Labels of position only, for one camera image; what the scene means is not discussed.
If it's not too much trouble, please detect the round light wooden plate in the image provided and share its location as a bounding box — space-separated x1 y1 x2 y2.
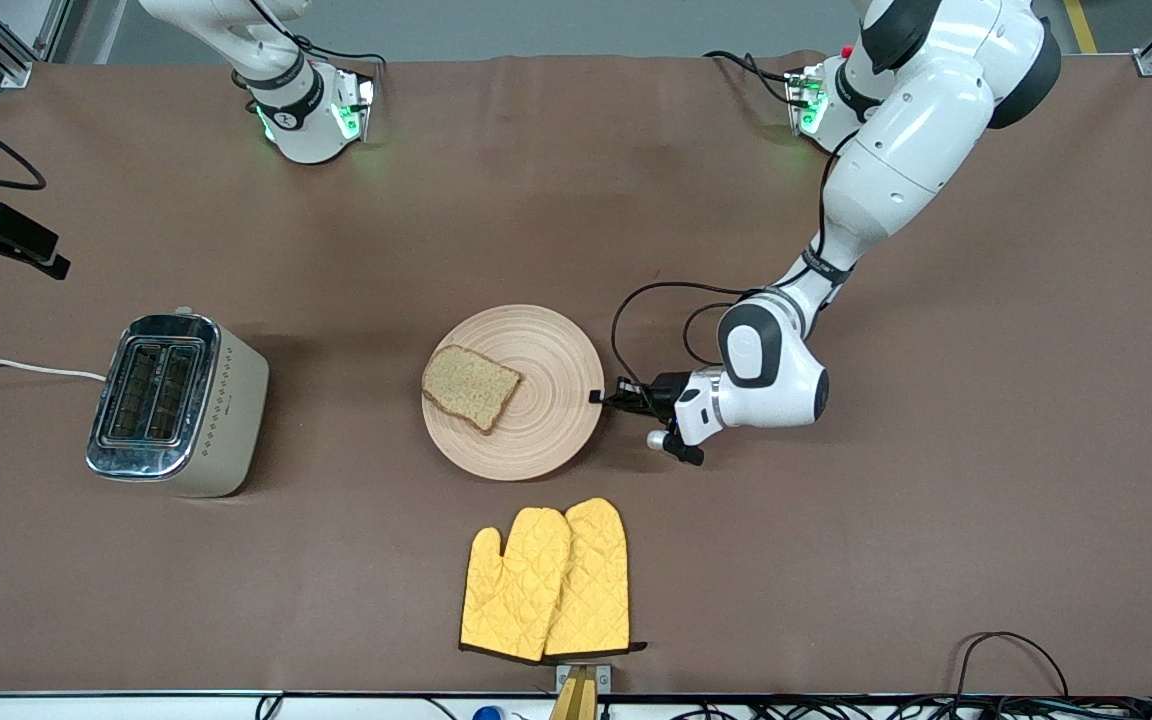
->
421 305 605 482

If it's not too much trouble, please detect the brown bread toast slice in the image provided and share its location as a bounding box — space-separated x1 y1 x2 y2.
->
421 345 523 434

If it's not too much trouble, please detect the yellow quilted oven mitt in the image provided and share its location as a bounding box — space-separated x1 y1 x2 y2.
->
543 497 647 658
459 507 572 664

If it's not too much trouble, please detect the brown table cover cloth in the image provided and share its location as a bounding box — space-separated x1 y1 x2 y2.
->
0 50 1152 698

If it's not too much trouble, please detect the silver beige toaster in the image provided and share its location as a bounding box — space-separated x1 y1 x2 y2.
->
86 308 270 499

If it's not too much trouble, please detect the white toaster power cable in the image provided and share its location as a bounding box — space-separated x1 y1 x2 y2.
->
0 358 107 382

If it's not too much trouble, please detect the wooden stand with metal bracket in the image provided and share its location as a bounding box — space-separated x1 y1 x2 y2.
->
548 663 612 720

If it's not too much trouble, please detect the black left arm base cable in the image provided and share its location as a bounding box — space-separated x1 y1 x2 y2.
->
704 50 807 106

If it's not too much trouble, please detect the black arm base cable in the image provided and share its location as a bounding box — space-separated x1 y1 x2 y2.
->
246 0 384 71
704 50 807 106

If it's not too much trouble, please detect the black right arm base cable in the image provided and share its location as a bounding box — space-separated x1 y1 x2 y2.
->
246 0 384 71

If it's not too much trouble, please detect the black looped cable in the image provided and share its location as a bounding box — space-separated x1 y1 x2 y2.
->
951 630 1072 701

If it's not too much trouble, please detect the black cable bundle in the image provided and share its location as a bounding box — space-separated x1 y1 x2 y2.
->
676 695 1152 720

